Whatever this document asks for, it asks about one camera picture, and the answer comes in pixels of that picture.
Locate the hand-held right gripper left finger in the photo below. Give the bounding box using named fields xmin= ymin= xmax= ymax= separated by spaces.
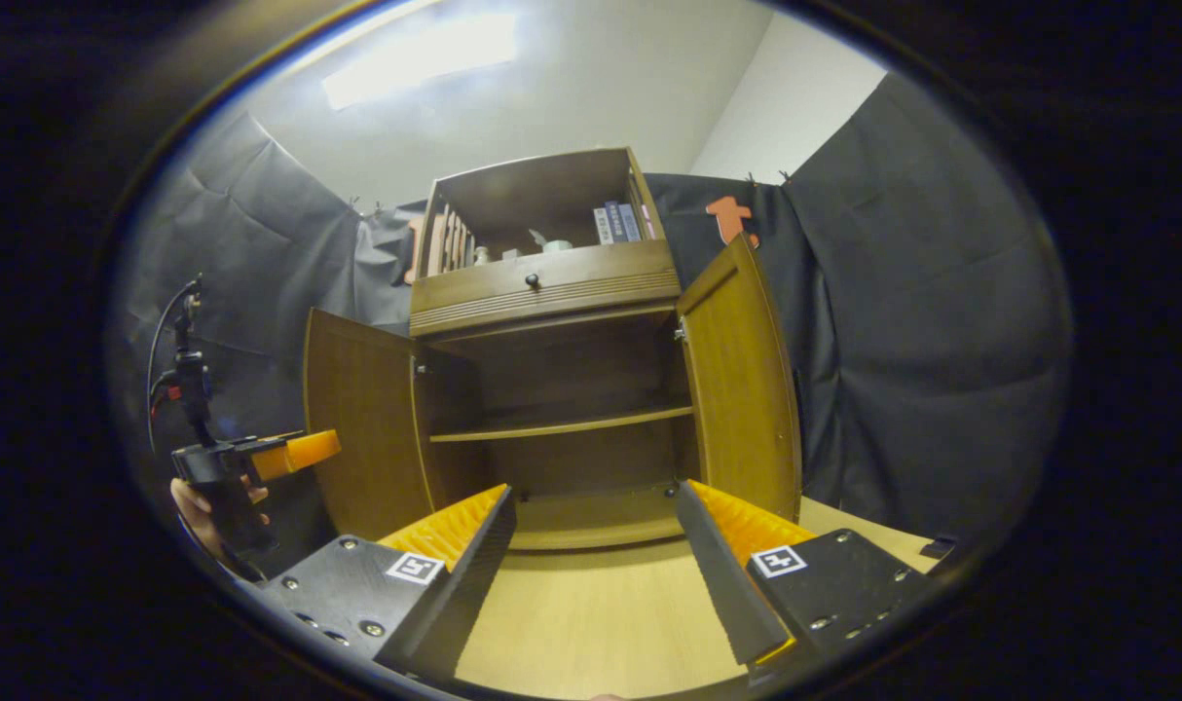
xmin=260 ymin=484 xmax=517 ymax=683

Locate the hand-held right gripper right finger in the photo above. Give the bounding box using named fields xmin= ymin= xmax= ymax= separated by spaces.
xmin=676 ymin=479 xmax=935 ymax=668

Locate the wooden cabinet door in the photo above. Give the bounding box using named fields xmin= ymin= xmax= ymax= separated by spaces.
xmin=304 ymin=308 xmax=436 ymax=541
xmin=676 ymin=234 xmax=804 ymax=522

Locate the wooden double-door shoe cabinet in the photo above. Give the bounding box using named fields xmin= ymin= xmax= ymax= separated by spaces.
xmin=304 ymin=146 xmax=804 ymax=554

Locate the wooden inner shelf board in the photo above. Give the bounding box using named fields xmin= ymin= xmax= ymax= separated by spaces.
xmin=428 ymin=404 xmax=695 ymax=444

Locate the black backdrop cloth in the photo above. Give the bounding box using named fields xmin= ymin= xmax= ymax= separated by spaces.
xmin=114 ymin=73 xmax=1074 ymax=575

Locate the wooden ribbed drawer front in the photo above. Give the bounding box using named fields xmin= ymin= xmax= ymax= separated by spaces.
xmin=409 ymin=239 xmax=683 ymax=340

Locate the thin black cable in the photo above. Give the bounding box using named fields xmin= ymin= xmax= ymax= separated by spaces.
xmin=145 ymin=277 xmax=203 ymax=459

